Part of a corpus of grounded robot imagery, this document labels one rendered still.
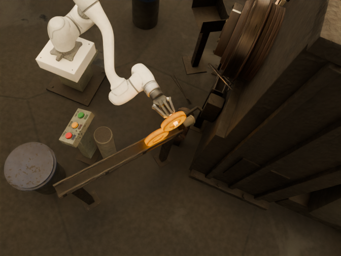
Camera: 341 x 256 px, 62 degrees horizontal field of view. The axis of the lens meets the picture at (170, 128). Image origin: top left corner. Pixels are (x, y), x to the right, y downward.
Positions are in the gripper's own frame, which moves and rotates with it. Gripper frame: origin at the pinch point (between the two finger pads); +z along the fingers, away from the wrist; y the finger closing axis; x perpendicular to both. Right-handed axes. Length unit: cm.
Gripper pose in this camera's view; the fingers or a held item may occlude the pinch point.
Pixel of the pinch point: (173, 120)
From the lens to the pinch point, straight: 158.8
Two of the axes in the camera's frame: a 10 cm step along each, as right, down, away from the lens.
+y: -8.4, 4.7, -2.8
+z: 5.4, 7.9, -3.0
